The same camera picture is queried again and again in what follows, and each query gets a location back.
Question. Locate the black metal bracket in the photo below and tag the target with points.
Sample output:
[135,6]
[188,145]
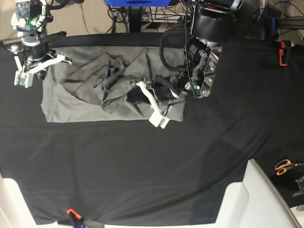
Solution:
[300,184]

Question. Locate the white chair right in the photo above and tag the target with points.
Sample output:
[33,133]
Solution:
[254,203]

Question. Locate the orange handled scissors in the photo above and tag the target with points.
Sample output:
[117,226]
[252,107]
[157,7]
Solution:
[284,165]

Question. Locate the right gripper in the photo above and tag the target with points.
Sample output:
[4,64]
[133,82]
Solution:
[36,51]

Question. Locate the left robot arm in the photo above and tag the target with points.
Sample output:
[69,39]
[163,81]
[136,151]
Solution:
[210,26]

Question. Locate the white chair left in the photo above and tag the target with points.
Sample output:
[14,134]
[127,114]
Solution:
[14,212]

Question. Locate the blue plastic stand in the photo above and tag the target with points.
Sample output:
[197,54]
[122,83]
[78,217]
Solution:
[138,3]

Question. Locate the white power strip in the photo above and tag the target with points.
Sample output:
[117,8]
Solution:
[163,17]

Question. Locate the grey T-shirt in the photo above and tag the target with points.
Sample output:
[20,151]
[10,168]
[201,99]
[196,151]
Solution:
[97,85]

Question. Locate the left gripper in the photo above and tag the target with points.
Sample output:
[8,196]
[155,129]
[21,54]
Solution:
[166,90]

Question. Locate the white chair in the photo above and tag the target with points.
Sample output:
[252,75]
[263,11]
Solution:
[14,212]
[254,203]

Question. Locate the black table cloth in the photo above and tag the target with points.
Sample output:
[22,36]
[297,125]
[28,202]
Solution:
[130,173]

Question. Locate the red black clamp right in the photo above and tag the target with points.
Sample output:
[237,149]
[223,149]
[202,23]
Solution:
[284,52]

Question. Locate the orange black clamp bottom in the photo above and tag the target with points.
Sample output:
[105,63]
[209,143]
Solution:
[78,221]

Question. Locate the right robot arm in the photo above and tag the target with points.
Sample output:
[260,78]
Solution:
[29,20]

